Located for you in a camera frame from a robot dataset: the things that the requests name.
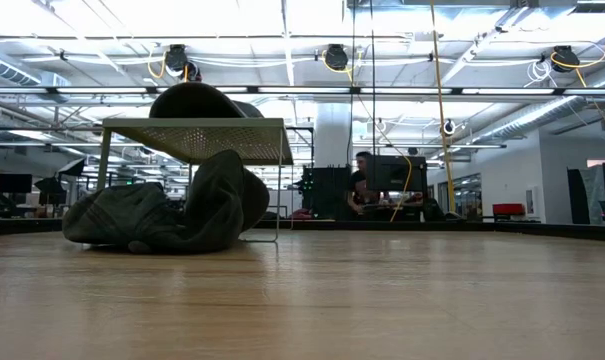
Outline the yellow hanging cable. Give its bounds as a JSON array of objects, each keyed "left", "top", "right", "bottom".
[{"left": 429, "top": 0, "right": 457, "bottom": 215}]

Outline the black desk monitor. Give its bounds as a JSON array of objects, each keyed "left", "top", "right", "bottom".
[{"left": 0, "top": 172, "right": 34, "bottom": 195}]

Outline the black cabinet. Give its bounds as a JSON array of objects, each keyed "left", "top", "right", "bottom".
[{"left": 301, "top": 165, "right": 355, "bottom": 222}]

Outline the blue-grey cap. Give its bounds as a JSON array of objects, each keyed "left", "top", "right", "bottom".
[{"left": 148, "top": 81, "right": 251, "bottom": 120}]

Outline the black fabric panel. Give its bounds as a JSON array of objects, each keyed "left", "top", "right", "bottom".
[{"left": 566, "top": 167, "right": 591, "bottom": 225}]

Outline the silver ventilation duct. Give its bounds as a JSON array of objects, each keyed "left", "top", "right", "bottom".
[
  {"left": 0, "top": 49, "right": 71, "bottom": 87},
  {"left": 474, "top": 94, "right": 586, "bottom": 147}
]

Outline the green perforated metal shelf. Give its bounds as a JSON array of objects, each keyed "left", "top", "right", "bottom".
[{"left": 96, "top": 117, "right": 295, "bottom": 245}]

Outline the person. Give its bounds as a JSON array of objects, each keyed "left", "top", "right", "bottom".
[{"left": 345, "top": 150, "right": 386, "bottom": 216}]

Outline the white column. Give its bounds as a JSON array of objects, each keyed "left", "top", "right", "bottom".
[{"left": 314, "top": 102, "right": 354, "bottom": 169}]

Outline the black hanging cable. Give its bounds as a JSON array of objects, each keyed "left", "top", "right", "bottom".
[{"left": 369, "top": 0, "right": 378, "bottom": 157}]

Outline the red storage bin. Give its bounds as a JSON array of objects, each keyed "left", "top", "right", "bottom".
[{"left": 491, "top": 202, "right": 527, "bottom": 218}]

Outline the black ceiling cable reel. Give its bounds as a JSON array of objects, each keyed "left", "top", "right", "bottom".
[
  {"left": 163, "top": 43, "right": 190, "bottom": 77},
  {"left": 324, "top": 43, "right": 350, "bottom": 72},
  {"left": 551, "top": 45, "right": 575, "bottom": 74}
]

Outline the black television screen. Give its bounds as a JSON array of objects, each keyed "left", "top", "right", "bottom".
[{"left": 365, "top": 154, "right": 429, "bottom": 193}]

